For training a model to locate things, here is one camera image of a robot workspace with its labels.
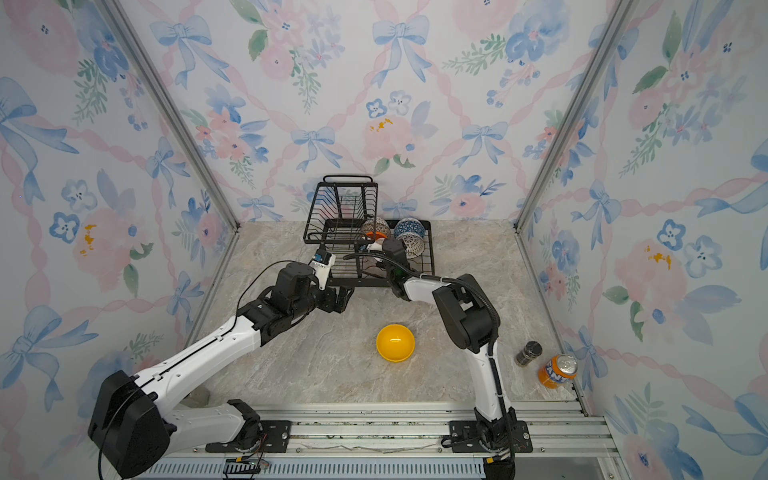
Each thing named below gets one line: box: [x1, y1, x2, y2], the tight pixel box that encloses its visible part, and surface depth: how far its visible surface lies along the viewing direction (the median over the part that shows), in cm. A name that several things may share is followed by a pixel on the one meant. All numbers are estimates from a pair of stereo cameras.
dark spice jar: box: [515, 340, 543, 367], surface depth 80 cm
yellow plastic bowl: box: [376, 323, 415, 363], surface depth 88 cm
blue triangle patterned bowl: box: [394, 217, 426, 239], surface depth 115 cm
